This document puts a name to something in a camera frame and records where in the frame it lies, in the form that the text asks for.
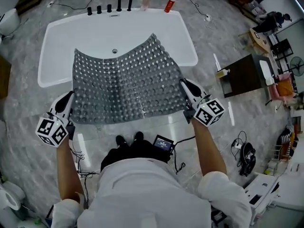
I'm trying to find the white basin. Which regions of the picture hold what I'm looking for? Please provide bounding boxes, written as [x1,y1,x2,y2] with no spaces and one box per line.
[259,60,275,86]

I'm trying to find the person's black trousers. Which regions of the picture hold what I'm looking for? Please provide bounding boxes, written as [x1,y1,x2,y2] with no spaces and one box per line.
[100,138,172,173]

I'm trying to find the white bathtub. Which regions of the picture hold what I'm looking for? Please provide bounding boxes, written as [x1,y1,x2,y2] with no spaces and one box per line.
[37,8,199,140]

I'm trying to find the striped cloth chair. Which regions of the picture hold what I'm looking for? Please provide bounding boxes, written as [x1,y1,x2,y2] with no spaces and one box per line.
[276,124,299,157]

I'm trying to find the grey studded bath mat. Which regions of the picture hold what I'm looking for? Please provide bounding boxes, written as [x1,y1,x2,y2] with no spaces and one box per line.
[71,32,187,125]

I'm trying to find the black device cable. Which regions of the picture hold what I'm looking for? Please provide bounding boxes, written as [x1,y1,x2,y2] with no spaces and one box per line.
[174,136,197,175]

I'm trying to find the dark brown side table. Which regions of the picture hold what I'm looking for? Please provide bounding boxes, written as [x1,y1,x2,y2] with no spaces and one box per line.
[216,53,277,98]

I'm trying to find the white cabinet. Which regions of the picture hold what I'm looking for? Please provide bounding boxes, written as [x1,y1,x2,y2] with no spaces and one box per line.
[244,172,286,221]

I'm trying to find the cardboard box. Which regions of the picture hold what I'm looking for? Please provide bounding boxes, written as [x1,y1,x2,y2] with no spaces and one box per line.
[0,56,12,100]

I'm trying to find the black rack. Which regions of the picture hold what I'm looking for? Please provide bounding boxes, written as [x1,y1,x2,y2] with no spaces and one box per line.
[270,38,295,62]

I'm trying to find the person's white shirt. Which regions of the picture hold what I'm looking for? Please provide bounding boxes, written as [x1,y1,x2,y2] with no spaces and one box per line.
[51,157,253,228]

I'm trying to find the thin black gripper cables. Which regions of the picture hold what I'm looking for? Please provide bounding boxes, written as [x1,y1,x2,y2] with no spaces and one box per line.
[69,136,101,209]

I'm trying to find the black backpack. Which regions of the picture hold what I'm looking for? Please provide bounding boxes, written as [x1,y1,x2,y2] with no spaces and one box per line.
[239,142,257,177]

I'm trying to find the black fan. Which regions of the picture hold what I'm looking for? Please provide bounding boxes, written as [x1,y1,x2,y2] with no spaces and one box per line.
[289,56,304,77]

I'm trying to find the red bottle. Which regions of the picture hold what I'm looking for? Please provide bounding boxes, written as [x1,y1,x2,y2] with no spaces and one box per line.
[164,0,178,14]

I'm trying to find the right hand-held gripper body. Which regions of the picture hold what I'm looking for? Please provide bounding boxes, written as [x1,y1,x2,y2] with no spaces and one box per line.
[183,95,226,128]

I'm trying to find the small wooden table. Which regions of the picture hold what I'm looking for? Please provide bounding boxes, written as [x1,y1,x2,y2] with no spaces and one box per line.
[249,28,272,55]

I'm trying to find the person's left black shoe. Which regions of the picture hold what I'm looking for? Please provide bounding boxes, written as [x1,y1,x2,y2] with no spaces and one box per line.
[115,134,128,147]

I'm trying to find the wooden step platform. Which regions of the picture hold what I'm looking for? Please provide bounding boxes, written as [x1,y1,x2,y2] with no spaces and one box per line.
[15,0,45,15]

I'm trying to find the person's left forearm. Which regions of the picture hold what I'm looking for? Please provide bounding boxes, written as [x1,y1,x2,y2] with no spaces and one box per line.
[56,136,84,202]

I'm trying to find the pink chair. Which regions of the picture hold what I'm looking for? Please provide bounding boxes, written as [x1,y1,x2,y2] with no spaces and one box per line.
[268,73,298,102]

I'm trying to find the person's right forearm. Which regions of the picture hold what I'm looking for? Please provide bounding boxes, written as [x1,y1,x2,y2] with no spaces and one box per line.
[190,120,230,183]

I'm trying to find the black display device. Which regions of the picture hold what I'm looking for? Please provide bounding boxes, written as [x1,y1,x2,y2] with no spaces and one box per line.
[152,134,175,155]

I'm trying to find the yellow soap pump bottle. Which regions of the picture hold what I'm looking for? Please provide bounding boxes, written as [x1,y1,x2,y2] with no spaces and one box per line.
[215,68,231,78]

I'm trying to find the pink pump bottle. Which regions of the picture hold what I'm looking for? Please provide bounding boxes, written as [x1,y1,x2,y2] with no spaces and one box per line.
[140,0,153,11]

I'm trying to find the white smart toilet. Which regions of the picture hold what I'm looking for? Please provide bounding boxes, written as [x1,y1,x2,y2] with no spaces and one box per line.
[0,8,21,36]

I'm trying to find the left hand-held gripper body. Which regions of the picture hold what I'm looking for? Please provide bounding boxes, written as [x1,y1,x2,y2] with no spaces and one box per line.
[35,112,76,148]

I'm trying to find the orange cushion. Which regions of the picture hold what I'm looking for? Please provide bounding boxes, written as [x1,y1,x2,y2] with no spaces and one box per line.
[276,79,293,97]

